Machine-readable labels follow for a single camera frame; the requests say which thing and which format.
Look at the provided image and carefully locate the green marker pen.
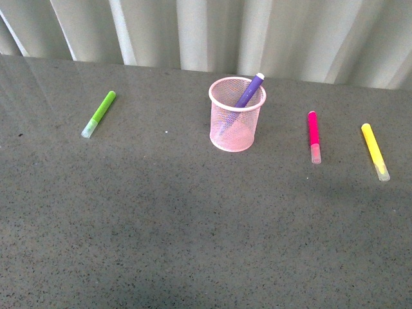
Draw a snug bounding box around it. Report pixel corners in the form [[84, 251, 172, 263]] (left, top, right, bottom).
[[81, 91, 117, 138]]

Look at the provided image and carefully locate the white pleated curtain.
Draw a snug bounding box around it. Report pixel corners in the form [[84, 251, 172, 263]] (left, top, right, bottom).
[[1, 1, 411, 90]]

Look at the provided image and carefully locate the pink mesh cup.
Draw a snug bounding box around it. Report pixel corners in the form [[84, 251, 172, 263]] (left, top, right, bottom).
[[209, 77, 267, 152]]

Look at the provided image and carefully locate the yellow marker pen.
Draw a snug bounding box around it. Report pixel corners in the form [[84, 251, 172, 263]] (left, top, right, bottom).
[[361, 123, 390, 182]]

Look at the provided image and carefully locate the pink marker pen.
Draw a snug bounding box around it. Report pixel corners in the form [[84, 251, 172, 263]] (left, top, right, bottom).
[[308, 111, 322, 164]]

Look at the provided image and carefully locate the purple marker pen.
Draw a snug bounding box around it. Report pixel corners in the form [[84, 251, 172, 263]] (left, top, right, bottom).
[[219, 73, 265, 135]]

